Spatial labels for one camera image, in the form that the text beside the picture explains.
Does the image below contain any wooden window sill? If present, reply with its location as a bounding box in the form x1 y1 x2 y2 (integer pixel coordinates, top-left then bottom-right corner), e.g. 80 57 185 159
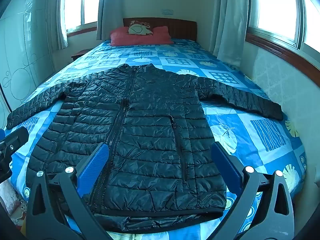
245 33 320 93
67 26 98 39

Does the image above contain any red pillow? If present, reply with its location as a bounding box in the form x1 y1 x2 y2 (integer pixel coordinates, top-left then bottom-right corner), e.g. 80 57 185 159
110 26 174 47

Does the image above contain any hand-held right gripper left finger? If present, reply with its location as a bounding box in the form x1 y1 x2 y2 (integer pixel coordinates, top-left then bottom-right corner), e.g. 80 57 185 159
26 144 118 240

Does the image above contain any grey curtain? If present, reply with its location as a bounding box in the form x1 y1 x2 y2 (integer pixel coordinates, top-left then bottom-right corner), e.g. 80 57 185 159
96 0 124 40
209 0 252 67

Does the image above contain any small printed cushion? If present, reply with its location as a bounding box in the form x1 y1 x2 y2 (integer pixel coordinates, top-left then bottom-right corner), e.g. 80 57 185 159
128 21 153 35

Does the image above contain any window with white frame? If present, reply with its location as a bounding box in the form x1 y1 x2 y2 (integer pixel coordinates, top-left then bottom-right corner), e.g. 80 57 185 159
247 0 320 55
64 0 104 32

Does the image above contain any dark wooden nightstand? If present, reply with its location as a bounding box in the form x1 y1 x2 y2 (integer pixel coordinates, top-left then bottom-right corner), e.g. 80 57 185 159
71 49 92 60

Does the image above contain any black puffer jacket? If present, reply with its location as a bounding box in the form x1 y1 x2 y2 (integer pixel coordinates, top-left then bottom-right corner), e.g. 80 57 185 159
6 64 284 233

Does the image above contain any bed with blue patterned sheet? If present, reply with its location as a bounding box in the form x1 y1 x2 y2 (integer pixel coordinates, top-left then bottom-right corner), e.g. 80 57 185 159
5 39 308 240

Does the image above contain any dark wooden headboard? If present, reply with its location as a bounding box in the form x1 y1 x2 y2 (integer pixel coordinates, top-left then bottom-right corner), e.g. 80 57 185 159
123 18 198 42

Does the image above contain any glass door wardrobe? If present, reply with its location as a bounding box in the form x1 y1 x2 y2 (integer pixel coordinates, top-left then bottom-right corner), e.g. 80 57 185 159
0 0 54 130

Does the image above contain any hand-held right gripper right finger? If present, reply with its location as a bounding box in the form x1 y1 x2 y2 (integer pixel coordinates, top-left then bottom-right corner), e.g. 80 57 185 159
211 142 295 240

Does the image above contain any white sheer curtain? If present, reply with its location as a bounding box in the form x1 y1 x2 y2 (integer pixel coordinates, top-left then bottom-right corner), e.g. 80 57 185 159
47 0 69 49

